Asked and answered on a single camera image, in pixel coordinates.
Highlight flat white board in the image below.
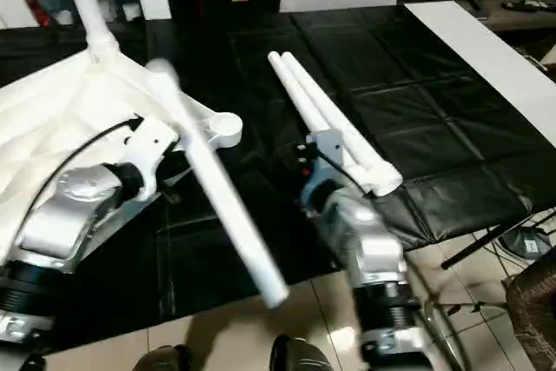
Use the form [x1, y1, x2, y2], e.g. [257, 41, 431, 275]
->
[404, 2, 556, 148]

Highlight black work mat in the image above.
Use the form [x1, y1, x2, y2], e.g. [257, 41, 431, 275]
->
[0, 6, 556, 354]

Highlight grey left robot foot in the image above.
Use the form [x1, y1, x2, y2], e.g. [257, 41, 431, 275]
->
[133, 345, 189, 371]

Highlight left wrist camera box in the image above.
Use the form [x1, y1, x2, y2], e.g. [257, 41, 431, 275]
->
[122, 117, 181, 202]

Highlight white plastic table top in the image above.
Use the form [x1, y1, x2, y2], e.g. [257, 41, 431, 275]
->
[0, 45, 244, 263]

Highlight grey robot foot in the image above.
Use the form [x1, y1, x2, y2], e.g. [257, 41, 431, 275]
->
[133, 345, 189, 371]
[269, 336, 335, 371]

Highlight black floor cables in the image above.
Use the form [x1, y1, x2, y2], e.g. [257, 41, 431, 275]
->
[473, 210, 556, 278]

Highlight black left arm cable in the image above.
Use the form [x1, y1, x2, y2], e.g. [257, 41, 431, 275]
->
[16, 116, 144, 235]

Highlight grey right robot foot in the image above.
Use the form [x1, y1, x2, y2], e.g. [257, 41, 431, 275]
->
[269, 336, 335, 371]

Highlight black floor stand bar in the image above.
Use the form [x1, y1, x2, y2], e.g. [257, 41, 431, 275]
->
[441, 209, 556, 269]

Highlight white plastic table leg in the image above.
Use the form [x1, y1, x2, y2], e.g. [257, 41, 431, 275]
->
[267, 52, 376, 198]
[59, 0, 120, 61]
[280, 51, 404, 195]
[146, 58, 290, 309]

